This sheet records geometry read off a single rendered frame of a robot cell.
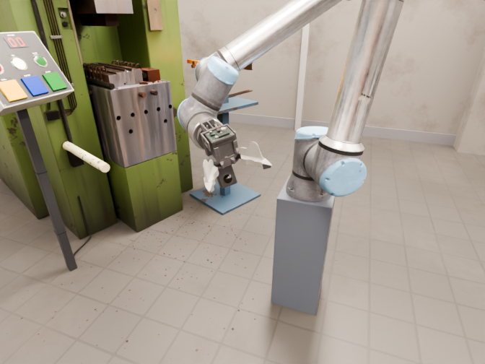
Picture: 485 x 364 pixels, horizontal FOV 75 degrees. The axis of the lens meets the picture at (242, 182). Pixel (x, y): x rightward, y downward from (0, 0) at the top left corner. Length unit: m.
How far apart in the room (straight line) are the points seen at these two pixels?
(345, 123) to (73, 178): 1.57
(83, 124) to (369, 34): 1.55
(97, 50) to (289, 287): 1.86
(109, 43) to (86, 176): 0.90
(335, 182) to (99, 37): 1.83
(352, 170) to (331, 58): 2.94
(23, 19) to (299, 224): 1.55
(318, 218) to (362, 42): 0.65
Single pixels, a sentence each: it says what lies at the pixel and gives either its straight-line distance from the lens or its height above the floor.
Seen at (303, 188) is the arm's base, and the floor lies 0.65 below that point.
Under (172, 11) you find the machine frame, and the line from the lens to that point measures 2.28.
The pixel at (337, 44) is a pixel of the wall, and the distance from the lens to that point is 3.91.
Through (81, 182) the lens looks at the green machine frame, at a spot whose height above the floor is 0.38.
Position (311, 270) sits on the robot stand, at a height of 0.27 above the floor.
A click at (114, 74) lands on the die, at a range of 1.93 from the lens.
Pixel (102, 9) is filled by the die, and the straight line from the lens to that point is 1.89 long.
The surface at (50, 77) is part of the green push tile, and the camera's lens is 1.62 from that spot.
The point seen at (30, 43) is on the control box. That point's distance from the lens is 1.68.
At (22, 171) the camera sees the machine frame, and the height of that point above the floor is 0.38.
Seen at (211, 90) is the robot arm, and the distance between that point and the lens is 0.88.
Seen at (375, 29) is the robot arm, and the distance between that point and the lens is 1.02.
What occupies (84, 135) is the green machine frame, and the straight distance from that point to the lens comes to 2.04.
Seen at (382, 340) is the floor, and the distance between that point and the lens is 1.65.
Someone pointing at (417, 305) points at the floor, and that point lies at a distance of 1.86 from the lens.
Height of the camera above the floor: 1.25
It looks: 28 degrees down
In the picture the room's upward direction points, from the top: straight up
